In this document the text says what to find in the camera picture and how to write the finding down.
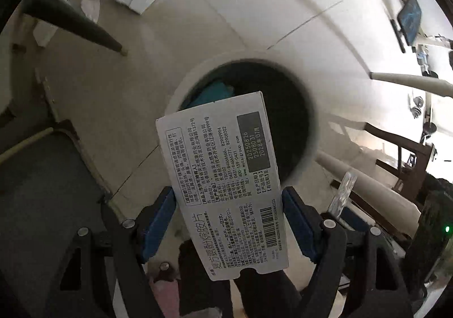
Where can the clear plastic blister strip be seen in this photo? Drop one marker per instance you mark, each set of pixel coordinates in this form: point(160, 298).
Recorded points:
point(341, 194)

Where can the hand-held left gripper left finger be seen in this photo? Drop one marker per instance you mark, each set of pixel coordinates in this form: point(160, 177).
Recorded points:
point(159, 227)

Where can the white medicine box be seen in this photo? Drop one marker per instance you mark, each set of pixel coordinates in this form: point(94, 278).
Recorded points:
point(219, 190)

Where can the dark wooden stool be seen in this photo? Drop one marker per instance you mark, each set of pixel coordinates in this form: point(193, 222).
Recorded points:
point(407, 158)

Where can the white table leg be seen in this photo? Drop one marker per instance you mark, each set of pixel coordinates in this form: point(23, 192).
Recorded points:
point(414, 82)
point(371, 190)

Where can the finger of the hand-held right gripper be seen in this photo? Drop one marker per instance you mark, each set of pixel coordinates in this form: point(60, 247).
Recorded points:
point(359, 219)

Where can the black chair leg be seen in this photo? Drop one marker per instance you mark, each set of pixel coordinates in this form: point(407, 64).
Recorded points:
point(70, 20)

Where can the dark grey floor mat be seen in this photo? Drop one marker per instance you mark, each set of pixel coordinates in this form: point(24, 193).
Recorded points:
point(46, 204)

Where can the small metal dumbbell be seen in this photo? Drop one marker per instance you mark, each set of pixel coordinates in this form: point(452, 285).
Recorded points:
point(418, 105)

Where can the white round trash bin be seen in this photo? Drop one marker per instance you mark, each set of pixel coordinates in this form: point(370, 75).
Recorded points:
point(304, 127)

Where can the blue packet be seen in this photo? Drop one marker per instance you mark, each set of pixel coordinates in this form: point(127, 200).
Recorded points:
point(216, 91)

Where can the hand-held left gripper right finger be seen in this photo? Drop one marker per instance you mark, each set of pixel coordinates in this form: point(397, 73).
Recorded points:
point(300, 229)

